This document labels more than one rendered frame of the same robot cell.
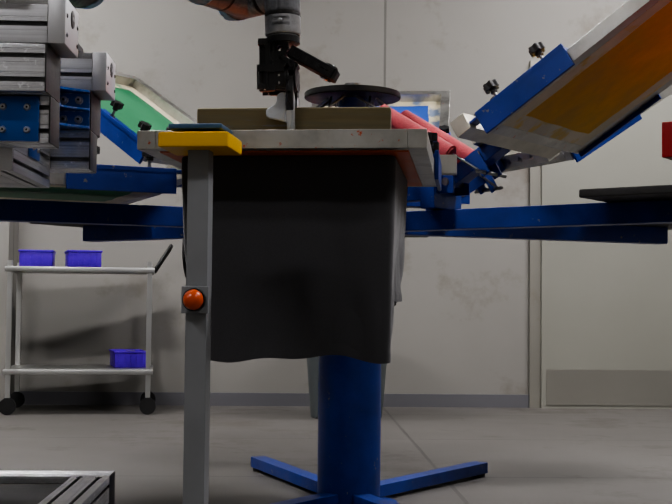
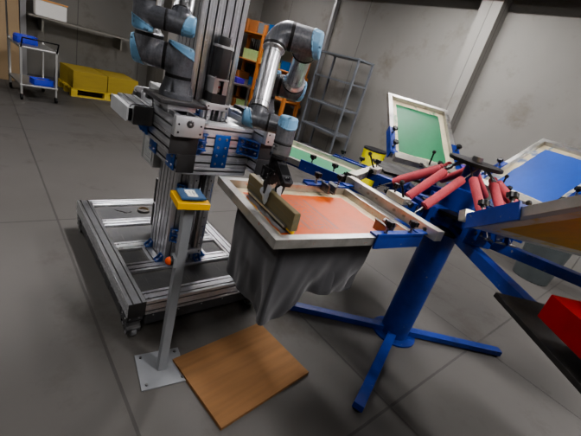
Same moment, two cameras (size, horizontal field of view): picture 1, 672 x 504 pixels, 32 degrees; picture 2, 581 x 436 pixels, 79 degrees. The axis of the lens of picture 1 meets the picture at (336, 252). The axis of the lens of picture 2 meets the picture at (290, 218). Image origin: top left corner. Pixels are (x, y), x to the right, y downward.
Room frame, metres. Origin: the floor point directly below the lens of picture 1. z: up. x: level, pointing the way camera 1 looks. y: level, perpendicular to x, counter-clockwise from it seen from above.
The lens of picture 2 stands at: (1.59, -0.97, 1.52)
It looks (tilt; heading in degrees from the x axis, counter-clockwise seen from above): 22 degrees down; 47
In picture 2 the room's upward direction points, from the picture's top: 17 degrees clockwise
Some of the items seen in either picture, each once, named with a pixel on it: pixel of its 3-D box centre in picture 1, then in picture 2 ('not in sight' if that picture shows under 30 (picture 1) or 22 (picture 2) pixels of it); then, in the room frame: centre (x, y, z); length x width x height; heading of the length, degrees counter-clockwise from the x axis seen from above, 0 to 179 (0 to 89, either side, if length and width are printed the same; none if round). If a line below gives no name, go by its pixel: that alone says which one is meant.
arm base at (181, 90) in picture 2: not in sight; (176, 86); (2.23, 0.71, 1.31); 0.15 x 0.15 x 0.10
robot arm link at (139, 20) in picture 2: not in sight; (148, 15); (2.02, 0.51, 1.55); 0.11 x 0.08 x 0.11; 156
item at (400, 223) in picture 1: (393, 262); (318, 278); (2.64, -0.13, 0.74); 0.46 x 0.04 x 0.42; 174
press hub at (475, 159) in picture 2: (350, 293); (430, 253); (3.77, -0.05, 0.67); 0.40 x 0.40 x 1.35
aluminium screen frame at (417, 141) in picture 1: (306, 162); (318, 209); (2.72, 0.07, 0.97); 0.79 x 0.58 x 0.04; 174
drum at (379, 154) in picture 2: not in sight; (369, 166); (6.71, 2.90, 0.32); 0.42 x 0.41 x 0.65; 92
